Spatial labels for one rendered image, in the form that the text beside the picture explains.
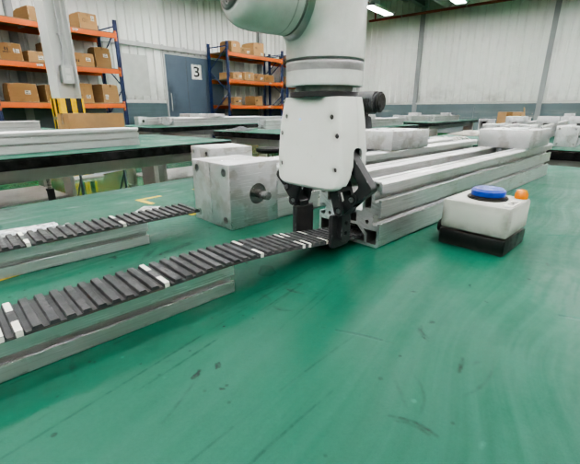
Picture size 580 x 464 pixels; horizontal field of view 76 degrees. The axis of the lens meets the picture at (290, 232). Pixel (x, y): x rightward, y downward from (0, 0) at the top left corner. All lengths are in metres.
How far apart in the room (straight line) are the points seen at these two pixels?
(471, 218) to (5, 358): 0.47
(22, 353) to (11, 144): 1.56
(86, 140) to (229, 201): 1.46
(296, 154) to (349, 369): 0.25
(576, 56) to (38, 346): 15.42
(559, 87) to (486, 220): 14.96
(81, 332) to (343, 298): 0.22
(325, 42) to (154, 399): 0.33
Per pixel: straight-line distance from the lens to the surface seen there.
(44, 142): 1.88
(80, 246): 0.50
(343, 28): 0.41
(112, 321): 0.33
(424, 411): 0.25
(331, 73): 0.40
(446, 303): 0.37
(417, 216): 0.56
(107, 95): 10.77
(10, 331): 0.31
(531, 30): 15.70
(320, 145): 0.41
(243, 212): 0.55
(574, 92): 15.37
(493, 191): 0.52
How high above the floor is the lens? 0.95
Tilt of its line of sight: 18 degrees down
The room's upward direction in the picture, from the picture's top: straight up
